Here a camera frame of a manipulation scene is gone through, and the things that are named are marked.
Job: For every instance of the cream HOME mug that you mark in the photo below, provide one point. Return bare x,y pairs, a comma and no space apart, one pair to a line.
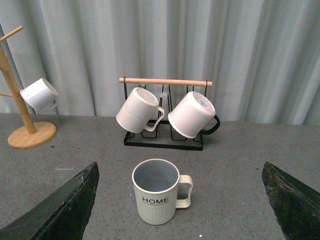
159,190

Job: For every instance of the grey curtain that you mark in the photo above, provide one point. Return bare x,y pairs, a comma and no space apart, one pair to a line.
262,56

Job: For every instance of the wooden mug tree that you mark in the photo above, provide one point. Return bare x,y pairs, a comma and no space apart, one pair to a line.
32,134

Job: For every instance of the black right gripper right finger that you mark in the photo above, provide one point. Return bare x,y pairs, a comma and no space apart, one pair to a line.
295,204

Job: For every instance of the cream ribbed mug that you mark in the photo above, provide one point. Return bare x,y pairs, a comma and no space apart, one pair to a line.
137,110

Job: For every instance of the white mug black handle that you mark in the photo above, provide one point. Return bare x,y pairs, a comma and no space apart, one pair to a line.
193,115

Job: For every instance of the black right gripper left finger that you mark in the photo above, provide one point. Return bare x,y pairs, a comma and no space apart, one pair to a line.
63,215

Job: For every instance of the black wire mug rack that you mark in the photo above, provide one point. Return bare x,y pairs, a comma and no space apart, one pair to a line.
164,135

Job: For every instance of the white mug on tree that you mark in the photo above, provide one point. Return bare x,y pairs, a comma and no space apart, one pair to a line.
40,95

